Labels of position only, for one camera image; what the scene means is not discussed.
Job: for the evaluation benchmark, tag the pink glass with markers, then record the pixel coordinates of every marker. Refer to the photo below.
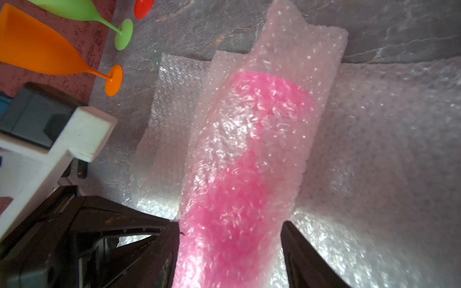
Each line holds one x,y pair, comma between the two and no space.
251,155

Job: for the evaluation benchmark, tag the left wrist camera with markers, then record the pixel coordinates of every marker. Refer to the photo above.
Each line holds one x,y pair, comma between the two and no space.
42,131

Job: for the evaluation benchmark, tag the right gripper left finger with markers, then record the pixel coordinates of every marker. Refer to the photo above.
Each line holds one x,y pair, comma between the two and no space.
148,263

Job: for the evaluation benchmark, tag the orange glass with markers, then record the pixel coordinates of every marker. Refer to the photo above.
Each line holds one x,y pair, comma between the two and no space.
29,44

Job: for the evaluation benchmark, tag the red wine glass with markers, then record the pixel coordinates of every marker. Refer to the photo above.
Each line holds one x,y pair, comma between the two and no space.
142,8

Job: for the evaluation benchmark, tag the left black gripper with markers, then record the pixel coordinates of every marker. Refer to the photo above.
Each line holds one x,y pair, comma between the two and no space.
62,243

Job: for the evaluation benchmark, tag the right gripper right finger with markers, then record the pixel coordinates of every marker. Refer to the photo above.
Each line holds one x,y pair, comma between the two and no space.
304,265

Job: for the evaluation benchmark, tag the green glass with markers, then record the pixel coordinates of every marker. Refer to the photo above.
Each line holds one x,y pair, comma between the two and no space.
85,11

